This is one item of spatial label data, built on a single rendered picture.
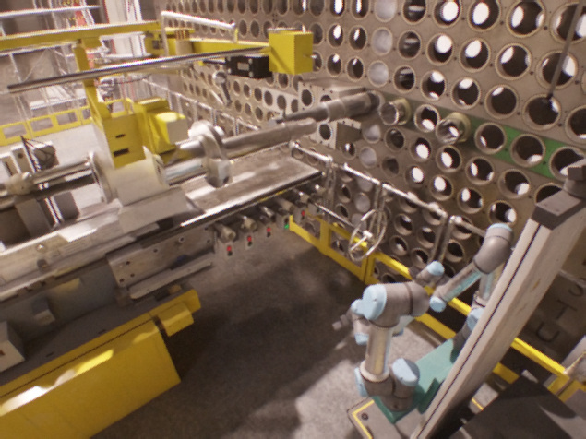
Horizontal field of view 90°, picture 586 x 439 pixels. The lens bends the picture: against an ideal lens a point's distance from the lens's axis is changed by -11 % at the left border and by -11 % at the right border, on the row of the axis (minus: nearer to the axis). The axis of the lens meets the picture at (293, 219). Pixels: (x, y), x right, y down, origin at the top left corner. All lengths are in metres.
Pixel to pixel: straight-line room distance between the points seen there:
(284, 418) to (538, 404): 1.41
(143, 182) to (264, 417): 1.63
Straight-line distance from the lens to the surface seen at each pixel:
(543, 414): 1.76
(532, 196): 2.96
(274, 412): 2.37
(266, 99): 4.77
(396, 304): 1.15
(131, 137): 1.84
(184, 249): 2.31
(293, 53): 1.20
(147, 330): 2.14
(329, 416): 2.37
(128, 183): 2.01
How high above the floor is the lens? 2.17
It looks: 35 degrees down
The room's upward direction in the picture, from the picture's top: straight up
